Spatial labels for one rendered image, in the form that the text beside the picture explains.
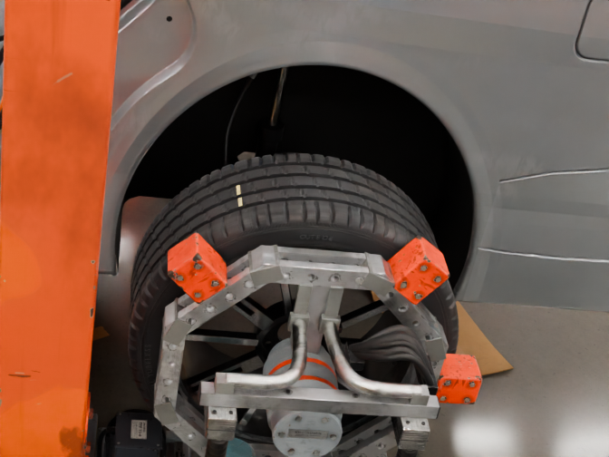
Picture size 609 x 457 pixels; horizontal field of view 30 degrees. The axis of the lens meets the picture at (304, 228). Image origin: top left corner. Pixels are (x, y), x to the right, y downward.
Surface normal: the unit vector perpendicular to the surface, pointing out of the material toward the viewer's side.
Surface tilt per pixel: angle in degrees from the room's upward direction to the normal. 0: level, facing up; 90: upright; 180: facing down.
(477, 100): 90
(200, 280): 90
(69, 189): 90
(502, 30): 90
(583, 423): 0
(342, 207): 7
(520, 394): 0
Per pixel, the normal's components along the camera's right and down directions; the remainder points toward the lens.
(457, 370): 0.17, -0.82
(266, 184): -0.14, -0.80
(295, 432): 0.10, 0.57
